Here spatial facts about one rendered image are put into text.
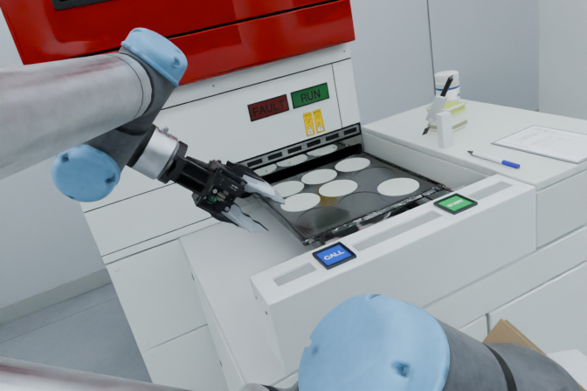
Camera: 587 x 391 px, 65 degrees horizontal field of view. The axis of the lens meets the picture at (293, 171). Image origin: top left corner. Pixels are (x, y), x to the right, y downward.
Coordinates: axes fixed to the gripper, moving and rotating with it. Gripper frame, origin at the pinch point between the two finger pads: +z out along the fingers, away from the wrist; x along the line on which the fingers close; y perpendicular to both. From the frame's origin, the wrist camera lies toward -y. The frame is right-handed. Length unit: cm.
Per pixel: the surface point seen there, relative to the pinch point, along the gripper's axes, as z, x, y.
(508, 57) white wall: 193, 165, -219
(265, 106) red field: 2, 19, -48
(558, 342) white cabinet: 73, 6, 7
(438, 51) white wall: 134, 130, -212
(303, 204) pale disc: 17.5, 2.3, -26.4
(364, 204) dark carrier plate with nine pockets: 26.0, 10.1, -16.4
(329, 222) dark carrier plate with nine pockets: 19.3, 2.6, -13.7
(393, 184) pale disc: 33.0, 18.0, -21.0
